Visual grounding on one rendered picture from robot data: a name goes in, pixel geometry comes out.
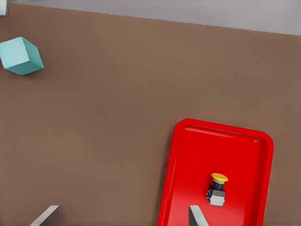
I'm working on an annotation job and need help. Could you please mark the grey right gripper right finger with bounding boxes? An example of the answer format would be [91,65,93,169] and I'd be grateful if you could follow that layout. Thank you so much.
[188,205,210,226]

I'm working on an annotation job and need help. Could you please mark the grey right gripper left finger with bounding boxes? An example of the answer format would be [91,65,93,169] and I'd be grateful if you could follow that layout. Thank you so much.
[30,205,63,226]

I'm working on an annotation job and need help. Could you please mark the red plastic tray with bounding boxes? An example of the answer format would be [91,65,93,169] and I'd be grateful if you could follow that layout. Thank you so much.
[157,118,275,226]

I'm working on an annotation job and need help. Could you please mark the teal cube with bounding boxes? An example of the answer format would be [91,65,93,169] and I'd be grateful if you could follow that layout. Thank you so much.
[0,36,45,76]

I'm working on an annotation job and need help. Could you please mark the yellow-capped push button switch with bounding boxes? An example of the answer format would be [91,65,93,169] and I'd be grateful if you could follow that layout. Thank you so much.
[206,173,229,207]

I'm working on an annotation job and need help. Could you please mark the silver frame post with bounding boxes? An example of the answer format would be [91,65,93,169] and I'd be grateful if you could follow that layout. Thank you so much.
[0,0,10,17]

